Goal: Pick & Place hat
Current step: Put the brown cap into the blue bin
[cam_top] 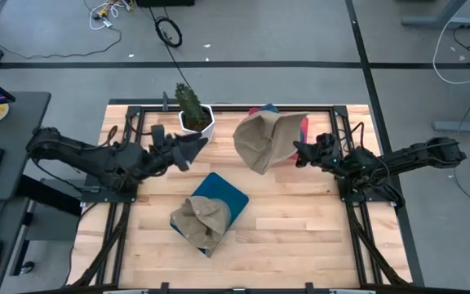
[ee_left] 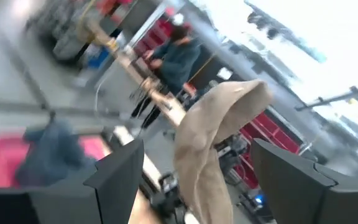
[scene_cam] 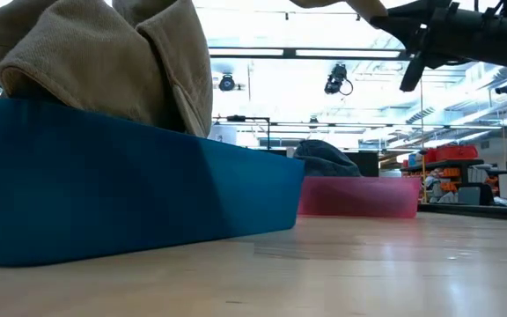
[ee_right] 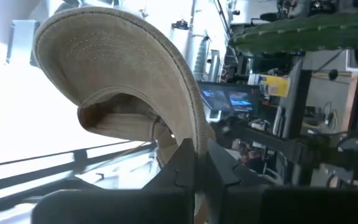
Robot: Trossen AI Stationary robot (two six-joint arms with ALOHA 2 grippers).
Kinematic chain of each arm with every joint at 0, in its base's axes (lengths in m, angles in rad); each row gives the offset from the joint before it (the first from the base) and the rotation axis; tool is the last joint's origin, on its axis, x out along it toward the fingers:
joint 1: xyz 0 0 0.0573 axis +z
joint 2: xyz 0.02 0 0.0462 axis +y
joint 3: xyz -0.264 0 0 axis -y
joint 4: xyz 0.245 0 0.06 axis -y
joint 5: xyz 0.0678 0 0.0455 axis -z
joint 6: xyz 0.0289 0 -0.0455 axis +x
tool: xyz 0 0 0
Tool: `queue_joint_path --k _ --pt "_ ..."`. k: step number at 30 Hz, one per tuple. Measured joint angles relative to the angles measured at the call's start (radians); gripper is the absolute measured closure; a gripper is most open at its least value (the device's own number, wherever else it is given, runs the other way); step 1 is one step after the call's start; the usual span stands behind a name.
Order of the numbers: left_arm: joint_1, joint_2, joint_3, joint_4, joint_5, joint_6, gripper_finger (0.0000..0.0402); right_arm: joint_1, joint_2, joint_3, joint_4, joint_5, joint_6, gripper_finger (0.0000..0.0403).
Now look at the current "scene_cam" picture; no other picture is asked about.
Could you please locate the black overhead frame beam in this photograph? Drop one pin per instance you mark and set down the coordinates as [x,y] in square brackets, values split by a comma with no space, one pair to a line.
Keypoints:
[288,53]

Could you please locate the dark storage shelf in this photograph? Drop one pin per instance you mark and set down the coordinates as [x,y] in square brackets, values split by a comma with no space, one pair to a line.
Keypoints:
[456,165]

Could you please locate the navy blue cap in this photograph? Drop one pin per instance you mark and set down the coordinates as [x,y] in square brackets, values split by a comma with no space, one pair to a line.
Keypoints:
[324,160]

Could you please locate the black aluminium table frame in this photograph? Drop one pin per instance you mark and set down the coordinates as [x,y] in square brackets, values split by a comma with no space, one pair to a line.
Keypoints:
[478,212]

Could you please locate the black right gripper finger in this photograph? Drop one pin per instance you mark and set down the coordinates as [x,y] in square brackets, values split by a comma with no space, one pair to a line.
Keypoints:
[412,24]
[413,72]

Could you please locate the red storage crate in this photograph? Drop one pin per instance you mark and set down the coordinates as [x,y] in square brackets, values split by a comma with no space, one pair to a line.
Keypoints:
[453,152]

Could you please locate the round black overhead camera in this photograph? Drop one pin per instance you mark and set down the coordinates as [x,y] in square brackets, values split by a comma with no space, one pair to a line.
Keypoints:
[226,83]

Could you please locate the blue plastic tray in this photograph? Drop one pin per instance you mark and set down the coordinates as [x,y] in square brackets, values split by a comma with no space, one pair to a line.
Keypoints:
[126,189]

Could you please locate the red plastic tray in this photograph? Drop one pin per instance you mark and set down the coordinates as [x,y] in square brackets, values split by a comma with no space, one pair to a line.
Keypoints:
[359,198]

